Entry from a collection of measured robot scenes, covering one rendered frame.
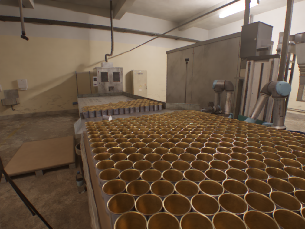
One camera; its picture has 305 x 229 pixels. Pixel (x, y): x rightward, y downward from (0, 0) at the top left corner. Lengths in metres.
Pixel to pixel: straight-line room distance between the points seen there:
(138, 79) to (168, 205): 7.61
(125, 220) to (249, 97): 1.90
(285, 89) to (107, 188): 1.46
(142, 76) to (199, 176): 7.61
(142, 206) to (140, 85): 7.65
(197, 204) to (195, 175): 0.12
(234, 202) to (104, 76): 6.15
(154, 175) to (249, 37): 2.68
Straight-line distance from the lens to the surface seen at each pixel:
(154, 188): 0.49
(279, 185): 0.62
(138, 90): 7.95
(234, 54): 3.31
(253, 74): 2.08
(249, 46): 2.89
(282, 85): 1.56
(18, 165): 3.36
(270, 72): 1.94
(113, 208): 0.47
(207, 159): 0.67
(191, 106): 2.14
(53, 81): 7.77
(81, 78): 7.73
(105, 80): 6.35
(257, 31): 2.88
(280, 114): 1.63
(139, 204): 0.45
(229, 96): 1.91
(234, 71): 3.26
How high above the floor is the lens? 1.51
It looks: 14 degrees down
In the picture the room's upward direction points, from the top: straight up
